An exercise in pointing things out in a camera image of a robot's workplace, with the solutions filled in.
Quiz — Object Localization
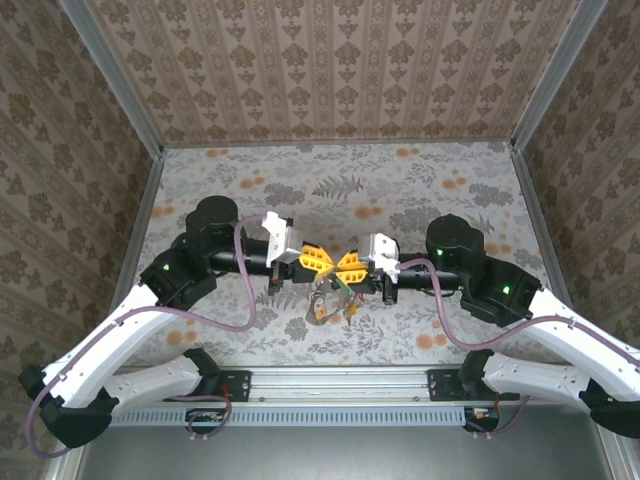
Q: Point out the keyring with brass keys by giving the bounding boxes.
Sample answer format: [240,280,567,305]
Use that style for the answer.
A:
[305,277,362,329]

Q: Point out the grey metal sheet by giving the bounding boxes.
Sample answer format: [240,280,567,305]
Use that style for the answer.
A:
[79,424,614,480]

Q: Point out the black connector board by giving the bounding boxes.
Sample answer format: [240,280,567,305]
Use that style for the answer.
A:
[462,405,502,434]
[185,407,227,435]

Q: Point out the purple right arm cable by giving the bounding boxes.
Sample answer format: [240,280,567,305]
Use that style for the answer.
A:
[396,259,640,440]

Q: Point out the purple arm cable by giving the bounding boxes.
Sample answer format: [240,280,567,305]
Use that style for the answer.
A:
[25,214,271,459]
[396,259,640,440]

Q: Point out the aluminium table side rail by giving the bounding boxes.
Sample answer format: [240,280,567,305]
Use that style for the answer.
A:
[42,149,166,480]
[509,144,640,480]

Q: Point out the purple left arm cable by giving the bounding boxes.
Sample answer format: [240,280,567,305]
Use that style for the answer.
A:
[25,214,271,459]

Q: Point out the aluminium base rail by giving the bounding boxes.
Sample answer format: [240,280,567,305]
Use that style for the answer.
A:
[132,366,521,404]

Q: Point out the white slotted cable duct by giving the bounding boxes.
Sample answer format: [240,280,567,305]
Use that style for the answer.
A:
[110,403,469,428]

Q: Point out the aluminium frame post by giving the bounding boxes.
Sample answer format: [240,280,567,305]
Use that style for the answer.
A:
[510,0,610,151]
[57,0,165,157]

